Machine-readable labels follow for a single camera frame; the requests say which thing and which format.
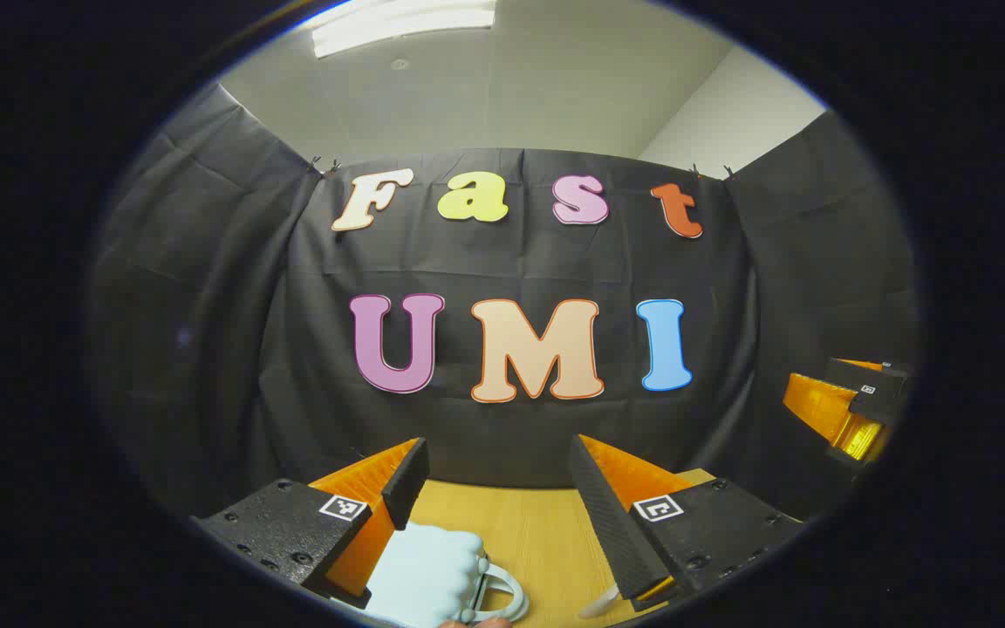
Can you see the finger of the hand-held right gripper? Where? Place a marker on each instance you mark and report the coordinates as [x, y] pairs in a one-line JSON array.
[[816, 406]]

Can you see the black backdrop cloth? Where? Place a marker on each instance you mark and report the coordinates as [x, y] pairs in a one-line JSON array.
[[511, 262]]

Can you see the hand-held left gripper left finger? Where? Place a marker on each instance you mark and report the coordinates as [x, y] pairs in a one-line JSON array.
[[405, 488]]

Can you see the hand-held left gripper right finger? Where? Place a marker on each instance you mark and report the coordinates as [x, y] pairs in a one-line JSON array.
[[609, 523]]

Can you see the ceiling light panel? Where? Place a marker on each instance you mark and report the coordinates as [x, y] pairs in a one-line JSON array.
[[398, 22]]

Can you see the white squeeze tube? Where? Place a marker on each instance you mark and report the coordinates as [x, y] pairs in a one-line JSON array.
[[600, 604]]

